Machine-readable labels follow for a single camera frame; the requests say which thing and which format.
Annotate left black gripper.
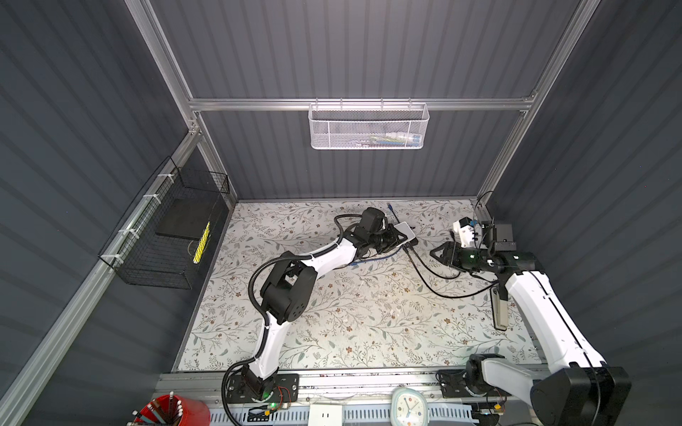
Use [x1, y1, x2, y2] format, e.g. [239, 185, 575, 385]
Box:
[365, 222, 406, 253]

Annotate white network switch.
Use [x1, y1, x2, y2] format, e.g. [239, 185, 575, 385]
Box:
[394, 222, 417, 248]

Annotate blue ethernet cable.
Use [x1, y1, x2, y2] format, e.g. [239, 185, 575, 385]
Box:
[348, 203, 401, 266]

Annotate black ethernet cable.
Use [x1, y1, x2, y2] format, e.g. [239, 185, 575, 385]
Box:
[401, 244, 499, 300]

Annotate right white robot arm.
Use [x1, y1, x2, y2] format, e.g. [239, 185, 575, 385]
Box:
[430, 218, 632, 425]

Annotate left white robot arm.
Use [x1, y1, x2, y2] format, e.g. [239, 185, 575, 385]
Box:
[222, 208, 416, 401]

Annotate white desk clock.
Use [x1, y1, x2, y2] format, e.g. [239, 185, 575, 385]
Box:
[390, 387, 429, 426]

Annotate yellow striped item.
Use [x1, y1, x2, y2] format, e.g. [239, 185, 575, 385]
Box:
[193, 222, 211, 264]

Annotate white power socket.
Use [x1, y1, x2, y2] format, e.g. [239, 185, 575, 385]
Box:
[307, 404, 344, 426]

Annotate black box in basket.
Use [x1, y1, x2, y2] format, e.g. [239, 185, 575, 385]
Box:
[156, 199, 214, 241]

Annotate red pen cup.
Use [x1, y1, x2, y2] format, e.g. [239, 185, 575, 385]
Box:
[127, 392, 211, 426]

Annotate white wire mesh basket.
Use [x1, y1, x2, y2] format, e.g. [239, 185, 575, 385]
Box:
[307, 102, 430, 151]

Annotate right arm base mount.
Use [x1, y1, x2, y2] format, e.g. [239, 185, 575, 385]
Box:
[435, 369, 510, 399]

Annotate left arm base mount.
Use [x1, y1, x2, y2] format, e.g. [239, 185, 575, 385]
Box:
[221, 373, 300, 404]

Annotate black wire basket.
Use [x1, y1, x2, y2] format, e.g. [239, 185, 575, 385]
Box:
[99, 159, 231, 289]

